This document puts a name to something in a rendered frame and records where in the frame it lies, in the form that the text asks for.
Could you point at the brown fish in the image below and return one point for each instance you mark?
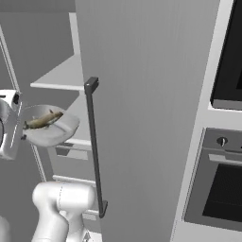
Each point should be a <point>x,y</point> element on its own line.
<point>42,120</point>

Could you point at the grey freezer door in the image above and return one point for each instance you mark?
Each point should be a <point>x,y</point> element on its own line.
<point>148,110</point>

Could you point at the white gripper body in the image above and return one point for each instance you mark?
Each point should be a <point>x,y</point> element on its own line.
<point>12,132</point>

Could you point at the black microwave oven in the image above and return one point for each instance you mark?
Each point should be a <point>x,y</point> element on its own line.
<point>228,56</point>

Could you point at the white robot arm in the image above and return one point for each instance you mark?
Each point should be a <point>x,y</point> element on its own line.
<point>56,204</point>

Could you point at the grey freezer housing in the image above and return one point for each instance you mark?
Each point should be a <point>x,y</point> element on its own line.
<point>34,41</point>

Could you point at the grey built-in oven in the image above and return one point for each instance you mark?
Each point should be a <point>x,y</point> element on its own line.
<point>217,179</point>

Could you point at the white appliance cabinet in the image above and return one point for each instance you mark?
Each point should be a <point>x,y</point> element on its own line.
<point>201,94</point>

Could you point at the clear meat container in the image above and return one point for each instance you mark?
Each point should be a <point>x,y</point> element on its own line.
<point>60,132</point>

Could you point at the white freezer rack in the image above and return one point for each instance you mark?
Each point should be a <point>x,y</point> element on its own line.
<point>63,77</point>

